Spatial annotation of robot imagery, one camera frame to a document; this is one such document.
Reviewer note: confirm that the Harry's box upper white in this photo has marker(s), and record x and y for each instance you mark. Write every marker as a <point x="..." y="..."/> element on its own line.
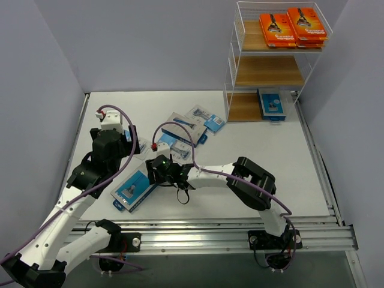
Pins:
<point x="186" y="130"/>

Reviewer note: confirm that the clear blister razor pack top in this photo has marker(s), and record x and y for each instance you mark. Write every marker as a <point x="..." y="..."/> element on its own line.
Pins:
<point x="212" y="122"/>

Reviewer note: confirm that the white wire wooden shelf rack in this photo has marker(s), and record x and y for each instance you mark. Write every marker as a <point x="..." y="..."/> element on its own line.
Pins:
<point x="251" y="64"/>

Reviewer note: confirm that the orange Gillette box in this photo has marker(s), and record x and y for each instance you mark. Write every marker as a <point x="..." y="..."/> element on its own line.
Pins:
<point x="310" y="44"/>
<point x="276" y="31"/>
<point x="306" y="24"/>

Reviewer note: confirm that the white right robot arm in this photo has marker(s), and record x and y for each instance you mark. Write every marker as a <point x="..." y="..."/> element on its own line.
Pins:
<point x="253" y="185"/>

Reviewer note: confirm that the clear blister razor pack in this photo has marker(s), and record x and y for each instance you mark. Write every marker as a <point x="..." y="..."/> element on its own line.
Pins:
<point x="144" y="147"/>
<point x="212" y="122"/>
<point x="180" y="151"/>

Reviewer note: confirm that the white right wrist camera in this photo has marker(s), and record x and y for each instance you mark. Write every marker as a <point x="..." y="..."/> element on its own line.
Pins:
<point x="160" y="148"/>

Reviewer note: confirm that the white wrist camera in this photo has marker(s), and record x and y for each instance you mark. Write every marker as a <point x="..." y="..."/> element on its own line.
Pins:
<point x="160" y="148"/>
<point x="110" y="120"/>

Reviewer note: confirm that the grey blue Harry's box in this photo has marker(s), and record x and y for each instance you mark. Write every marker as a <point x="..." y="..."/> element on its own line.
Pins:
<point x="131" y="192"/>

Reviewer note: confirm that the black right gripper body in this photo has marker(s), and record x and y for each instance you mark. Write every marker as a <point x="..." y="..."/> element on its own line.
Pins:
<point x="150" y="173"/>

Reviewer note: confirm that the clear blister razor pack middle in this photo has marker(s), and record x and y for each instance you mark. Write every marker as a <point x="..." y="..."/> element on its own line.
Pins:
<point x="144" y="147"/>

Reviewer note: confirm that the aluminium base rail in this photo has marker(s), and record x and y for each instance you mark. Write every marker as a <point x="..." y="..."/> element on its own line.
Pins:
<point x="230" y="235"/>

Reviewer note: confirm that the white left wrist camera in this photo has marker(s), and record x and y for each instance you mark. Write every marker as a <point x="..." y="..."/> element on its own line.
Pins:
<point x="110" y="120"/>

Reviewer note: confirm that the clear blister razor pack left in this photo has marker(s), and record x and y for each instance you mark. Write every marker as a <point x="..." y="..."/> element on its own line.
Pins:
<point x="180" y="151"/>

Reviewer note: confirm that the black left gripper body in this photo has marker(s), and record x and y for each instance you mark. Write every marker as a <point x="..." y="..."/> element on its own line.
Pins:
<point x="132" y="140"/>

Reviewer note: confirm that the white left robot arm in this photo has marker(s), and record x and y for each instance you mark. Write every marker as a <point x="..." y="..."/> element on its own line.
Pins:
<point x="43" y="260"/>

